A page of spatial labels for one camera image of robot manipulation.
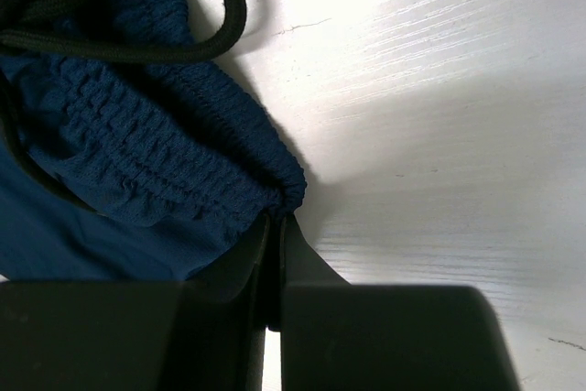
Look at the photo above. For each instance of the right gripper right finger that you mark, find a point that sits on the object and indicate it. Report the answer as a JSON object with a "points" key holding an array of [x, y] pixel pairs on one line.
{"points": [[336, 335]]}

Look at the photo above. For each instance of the navy blue shorts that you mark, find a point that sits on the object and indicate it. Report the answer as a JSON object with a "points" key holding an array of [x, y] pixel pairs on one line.
{"points": [[126, 152]]}

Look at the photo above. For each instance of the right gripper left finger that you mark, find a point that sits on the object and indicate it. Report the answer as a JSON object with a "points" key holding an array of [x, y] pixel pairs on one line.
{"points": [[200, 334]]}

